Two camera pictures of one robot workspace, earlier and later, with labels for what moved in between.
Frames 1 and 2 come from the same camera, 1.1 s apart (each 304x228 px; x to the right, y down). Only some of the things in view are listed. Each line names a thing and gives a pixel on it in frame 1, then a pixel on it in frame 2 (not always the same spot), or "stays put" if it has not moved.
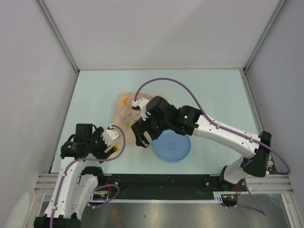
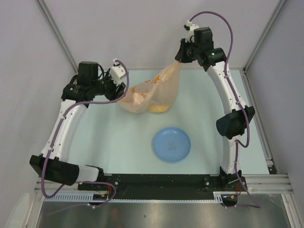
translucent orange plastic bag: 123,117 -> 156,94
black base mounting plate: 164,186 stays put
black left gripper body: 98,146 -> 108,88
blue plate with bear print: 172,147 stays put
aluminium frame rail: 258,184 stays put
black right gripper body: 154,127 -> 188,52
